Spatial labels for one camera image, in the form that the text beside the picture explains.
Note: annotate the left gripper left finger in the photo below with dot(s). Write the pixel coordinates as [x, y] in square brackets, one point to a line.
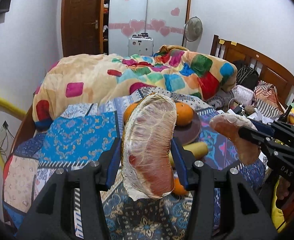
[52, 216]

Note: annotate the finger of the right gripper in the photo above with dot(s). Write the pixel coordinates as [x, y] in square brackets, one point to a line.
[256, 136]
[264, 127]

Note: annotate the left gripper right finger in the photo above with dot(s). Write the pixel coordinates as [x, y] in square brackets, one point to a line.
[224, 206]

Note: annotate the small pomelo segment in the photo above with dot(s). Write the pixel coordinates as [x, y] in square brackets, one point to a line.
[229, 125]

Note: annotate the small orange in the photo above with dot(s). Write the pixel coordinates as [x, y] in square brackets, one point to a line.
[179, 190]

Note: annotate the sugarcane stick piece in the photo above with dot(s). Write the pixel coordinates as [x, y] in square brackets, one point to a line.
[199, 149]

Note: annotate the large orange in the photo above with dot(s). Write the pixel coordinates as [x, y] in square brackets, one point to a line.
[184, 114]

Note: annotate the large pomelo segment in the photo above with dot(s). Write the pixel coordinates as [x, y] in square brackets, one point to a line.
[146, 168]

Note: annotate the wooden headboard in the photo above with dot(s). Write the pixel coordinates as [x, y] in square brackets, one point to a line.
[268, 69]

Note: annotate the black bag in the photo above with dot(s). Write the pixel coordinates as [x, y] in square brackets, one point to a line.
[246, 76]

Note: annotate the purple plate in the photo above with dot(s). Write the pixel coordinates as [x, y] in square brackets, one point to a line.
[189, 133]

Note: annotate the patterned bed sheet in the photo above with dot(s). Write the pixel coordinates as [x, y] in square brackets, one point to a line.
[85, 133]

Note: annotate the standing fan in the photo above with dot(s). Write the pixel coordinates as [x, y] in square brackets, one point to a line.
[193, 30]

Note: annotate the colourful patchwork blanket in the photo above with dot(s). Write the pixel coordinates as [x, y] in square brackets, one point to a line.
[97, 79]

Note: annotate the white suitcase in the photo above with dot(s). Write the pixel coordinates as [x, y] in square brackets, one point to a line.
[140, 44]

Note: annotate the wardrobe with heart stickers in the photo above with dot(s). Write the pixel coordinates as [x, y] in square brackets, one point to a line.
[162, 20]

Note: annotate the brown wooden door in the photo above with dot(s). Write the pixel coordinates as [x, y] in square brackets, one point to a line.
[81, 27]

